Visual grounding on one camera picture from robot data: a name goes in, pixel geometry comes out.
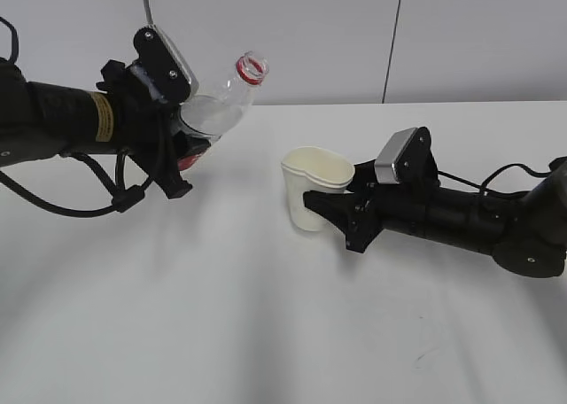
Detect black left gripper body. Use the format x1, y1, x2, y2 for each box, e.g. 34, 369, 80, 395
97, 59, 186, 174

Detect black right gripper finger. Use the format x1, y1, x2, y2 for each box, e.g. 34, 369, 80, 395
346, 160, 377, 194
303, 190, 354, 235

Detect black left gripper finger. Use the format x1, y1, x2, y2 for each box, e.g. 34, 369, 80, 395
150, 134, 191, 199

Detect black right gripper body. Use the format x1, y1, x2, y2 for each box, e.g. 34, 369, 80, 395
345, 159, 439, 253

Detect white paper cup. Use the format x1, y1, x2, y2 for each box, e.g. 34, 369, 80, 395
281, 146, 355, 232

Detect clear plastic water bottle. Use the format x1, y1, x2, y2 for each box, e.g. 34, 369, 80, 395
175, 51, 269, 145

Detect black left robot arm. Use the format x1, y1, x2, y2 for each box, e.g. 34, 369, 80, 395
1, 59, 192, 199

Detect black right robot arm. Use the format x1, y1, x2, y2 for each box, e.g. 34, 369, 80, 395
303, 158, 566, 278

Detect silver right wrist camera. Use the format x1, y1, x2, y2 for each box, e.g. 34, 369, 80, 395
374, 127, 431, 184

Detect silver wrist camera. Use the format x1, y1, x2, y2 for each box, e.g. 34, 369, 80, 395
133, 25, 198, 105
374, 127, 431, 184

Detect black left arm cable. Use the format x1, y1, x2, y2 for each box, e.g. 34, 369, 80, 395
0, 16, 154, 219

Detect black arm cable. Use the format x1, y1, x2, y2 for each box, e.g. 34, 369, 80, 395
436, 162, 555, 197
0, 16, 154, 219

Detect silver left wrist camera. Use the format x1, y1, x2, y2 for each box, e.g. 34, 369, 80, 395
133, 25, 198, 105

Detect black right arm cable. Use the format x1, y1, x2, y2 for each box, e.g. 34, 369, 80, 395
436, 162, 555, 197

